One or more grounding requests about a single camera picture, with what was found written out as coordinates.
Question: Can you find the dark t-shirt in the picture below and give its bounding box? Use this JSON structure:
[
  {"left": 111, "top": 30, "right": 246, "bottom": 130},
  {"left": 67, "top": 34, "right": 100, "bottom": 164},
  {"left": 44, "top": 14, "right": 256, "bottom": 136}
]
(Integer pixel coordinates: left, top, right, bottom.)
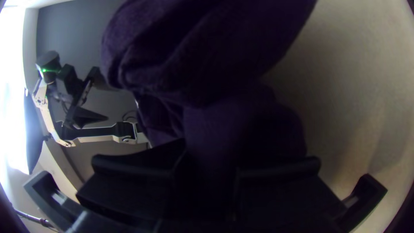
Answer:
[{"left": 100, "top": 0, "right": 319, "bottom": 227}]

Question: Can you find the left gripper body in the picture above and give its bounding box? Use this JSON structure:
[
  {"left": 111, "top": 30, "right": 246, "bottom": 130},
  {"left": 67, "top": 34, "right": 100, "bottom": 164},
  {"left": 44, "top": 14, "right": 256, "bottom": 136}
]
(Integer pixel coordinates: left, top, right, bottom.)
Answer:
[{"left": 62, "top": 106, "right": 110, "bottom": 131}]

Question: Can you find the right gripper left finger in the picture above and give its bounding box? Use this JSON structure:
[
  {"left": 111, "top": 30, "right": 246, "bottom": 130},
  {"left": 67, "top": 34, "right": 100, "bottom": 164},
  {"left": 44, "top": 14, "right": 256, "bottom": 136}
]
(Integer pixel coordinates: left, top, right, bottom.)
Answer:
[{"left": 76, "top": 138, "right": 195, "bottom": 227}]

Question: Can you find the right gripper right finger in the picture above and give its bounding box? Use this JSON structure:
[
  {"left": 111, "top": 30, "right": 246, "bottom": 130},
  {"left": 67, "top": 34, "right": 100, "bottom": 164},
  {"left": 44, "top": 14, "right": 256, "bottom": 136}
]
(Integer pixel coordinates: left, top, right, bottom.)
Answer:
[{"left": 232, "top": 157, "right": 346, "bottom": 233}]

